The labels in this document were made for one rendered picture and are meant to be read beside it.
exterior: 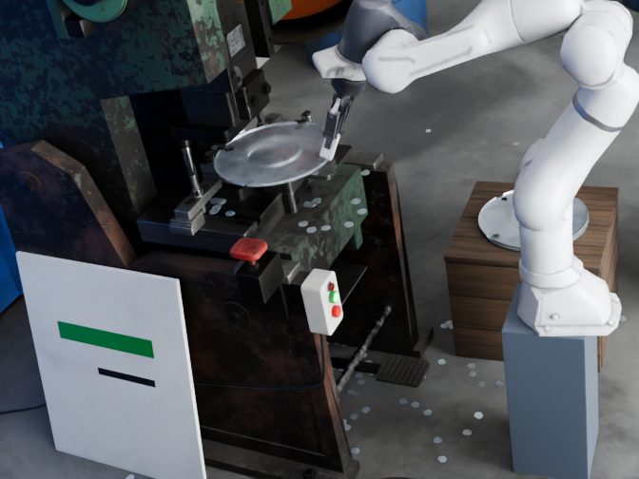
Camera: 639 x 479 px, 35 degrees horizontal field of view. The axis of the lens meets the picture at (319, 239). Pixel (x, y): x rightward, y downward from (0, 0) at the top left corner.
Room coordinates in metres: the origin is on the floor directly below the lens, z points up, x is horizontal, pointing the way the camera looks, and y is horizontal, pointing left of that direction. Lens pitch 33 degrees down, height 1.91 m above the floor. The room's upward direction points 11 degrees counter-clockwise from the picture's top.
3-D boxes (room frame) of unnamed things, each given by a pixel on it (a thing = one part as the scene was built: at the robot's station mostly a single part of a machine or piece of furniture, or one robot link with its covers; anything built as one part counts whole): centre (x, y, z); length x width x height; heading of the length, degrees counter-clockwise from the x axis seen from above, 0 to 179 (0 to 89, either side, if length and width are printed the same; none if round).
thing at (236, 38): (2.14, 0.13, 1.04); 0.17 x 0.15 x 0.30; 58
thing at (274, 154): (2.10, 0.06, 0.78); 0.29 x 0.29 x 0.01
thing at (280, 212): (2.17, 0.17, 0.68); 0.45 x 0.30 x 0.06; 148
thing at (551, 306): (1.72, -0.51, 0.52); 0.22 x 0.19 x 0.14; 63
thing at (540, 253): (1.78, -0.49, 0.71); 0.18 x 0.11 x 0.25; 158
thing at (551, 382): (1.74, -0.47, 0.23); 0.18 x 0.18 x 0.45; 63
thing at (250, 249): (1.76, 0.15, 0.72); 0.07 x 0.06 x 0.08; 58
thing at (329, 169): (2.07, 0.02, 0.72); 0.25 x 0.14 x 0.14; 58
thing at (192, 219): (2.02, 0.26, 0.76); 0.17 x 0.06 x 0.10; 148
